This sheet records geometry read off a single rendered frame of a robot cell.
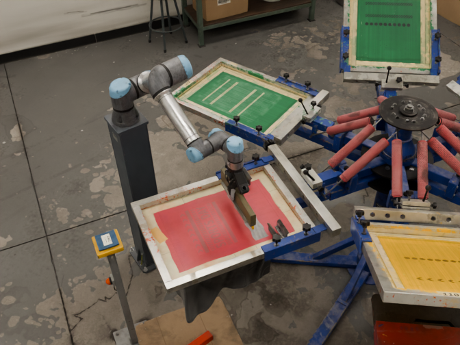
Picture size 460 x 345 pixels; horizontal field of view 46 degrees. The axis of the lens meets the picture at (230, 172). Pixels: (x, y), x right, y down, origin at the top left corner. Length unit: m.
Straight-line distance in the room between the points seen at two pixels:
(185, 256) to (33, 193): 2.16
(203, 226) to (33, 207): 1.99
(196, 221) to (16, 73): 3.67
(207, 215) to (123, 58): 3.42
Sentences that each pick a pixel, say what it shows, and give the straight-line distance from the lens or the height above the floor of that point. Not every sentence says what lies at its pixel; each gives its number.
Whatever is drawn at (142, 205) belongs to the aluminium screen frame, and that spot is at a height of 0.98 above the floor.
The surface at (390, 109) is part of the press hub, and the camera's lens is 2.93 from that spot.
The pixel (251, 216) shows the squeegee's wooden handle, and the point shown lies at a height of 1.14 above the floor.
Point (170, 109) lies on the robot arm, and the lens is 2.47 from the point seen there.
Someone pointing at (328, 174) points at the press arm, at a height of 1.04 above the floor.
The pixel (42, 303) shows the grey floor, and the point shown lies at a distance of 3.81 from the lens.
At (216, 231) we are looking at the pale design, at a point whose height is 0.96.
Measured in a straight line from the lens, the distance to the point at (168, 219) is 2.76.
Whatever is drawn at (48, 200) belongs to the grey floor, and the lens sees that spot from 4.43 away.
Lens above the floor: 3.00
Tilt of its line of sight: 43 degrees down
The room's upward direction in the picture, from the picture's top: 2 degrees counter-clockwise
